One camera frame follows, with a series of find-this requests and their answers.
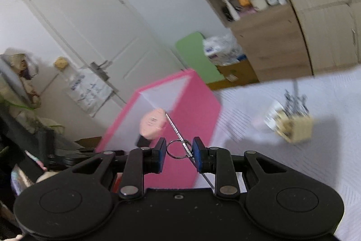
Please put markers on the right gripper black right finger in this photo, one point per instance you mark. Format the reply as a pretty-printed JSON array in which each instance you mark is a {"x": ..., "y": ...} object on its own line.
[{"x": 276, "y": 199}]

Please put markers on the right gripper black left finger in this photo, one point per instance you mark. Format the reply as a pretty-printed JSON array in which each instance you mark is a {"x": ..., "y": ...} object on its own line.
[{"x": 80, "y": 200}]

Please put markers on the beige plastic box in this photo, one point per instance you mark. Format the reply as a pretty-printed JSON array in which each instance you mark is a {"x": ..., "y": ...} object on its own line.
[{"x": 293, "y": 128}]

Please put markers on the pink round compact case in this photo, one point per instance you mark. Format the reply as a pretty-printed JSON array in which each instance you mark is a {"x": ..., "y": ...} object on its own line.
[{"x": 152, "y": 123}]

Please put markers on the metal key with ring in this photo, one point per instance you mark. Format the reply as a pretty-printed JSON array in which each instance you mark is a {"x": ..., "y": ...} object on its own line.
[{"x": 188, "y": 153}]

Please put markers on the pink cardboard storage box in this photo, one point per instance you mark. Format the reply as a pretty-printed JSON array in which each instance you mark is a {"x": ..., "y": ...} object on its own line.
[{"x": 192, "y": 107}]

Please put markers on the white patterned bed sheet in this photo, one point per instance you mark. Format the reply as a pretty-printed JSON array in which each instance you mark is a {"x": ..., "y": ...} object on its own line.
[{"x": 332, "y": 155}]

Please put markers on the white tote bag on door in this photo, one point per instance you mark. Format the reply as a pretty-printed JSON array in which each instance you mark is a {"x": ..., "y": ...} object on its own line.
[{"x": 88, "y": 91}]

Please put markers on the brown cardboard box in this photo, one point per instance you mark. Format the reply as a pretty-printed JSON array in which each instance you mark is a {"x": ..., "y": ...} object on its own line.
[{"x": 240, "y": 73}]

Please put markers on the white plastic-wrapped package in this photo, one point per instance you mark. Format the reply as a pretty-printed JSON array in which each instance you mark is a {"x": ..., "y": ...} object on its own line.
[{"x": 223, "y": 50}]

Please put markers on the white panel door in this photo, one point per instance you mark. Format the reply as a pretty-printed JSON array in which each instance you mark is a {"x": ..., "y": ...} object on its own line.
[{"x": 108, "y": 30}]

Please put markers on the green folding table board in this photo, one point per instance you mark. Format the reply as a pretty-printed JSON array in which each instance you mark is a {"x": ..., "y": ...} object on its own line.
[{"x": 190, "y": 49}]

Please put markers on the white round jar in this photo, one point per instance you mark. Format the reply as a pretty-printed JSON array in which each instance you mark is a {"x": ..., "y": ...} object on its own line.
[{"x": 259, "y": 5}]

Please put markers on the wooden shelf cabinet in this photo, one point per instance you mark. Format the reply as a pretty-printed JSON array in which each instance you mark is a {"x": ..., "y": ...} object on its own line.
[{"x": 272, "y": 39}]

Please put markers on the metal door handle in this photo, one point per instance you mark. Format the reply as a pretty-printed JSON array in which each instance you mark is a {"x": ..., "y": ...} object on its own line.
[{"x": 100, "y": 70}]

